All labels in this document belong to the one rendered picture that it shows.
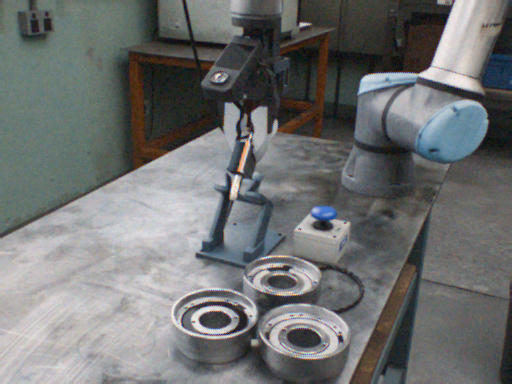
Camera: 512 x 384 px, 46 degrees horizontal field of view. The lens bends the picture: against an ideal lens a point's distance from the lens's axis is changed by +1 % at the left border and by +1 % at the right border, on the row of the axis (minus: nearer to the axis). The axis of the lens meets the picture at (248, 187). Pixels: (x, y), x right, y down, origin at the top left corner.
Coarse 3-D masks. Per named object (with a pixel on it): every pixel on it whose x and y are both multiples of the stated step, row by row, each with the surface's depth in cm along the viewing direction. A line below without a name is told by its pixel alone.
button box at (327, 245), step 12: (300, 228) 92; (312, 228) 92; (324, 228) 91; (336, 228) 92; (348, 228) 94; (300, 240) 91; (312, 240) 91; (324, 240) 90; (336, 240) 89; (348, 240) 96; (300, 252) 92; (312, 252) 91; (324, 252) 90; (336, 252) 89
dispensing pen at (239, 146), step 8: (248, 128) 91; (248, 136) 91; (240, 144) 89; (240, 152) 88; (232, 160) 89; (240, 160) 88; (232, 168) 88; (240, 176) 89; (240, 184) 89; (232, 192) 89; (232, 200) 89; (224, 224) 88
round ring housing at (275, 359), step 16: (288, 304) 73; (304, 304) 73; (272, 320) 72; (320, 320) 72; (336, 320) 71; (288, 336) 70; (304, 336) 71; (320, 336) 69; (272, 352) 65; (288, 352) 64; (304, 352) 66; (320, 352) 67; (336, 352) 64; (272, 368) 67; (288, 368) 64; (304, 368) 64; (320, 368) 64; (336, 368) 65
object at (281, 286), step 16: (272, 256) 84; (288, 256) 84; (256, 272) 82; (272, 272) 82; (288, 272) 82; (304, 272) 82; (256, 288) 76; (272, 288) 78; (288, 288) 82; (320, 288) 79; (256, 304) 77; (272, 304) 76
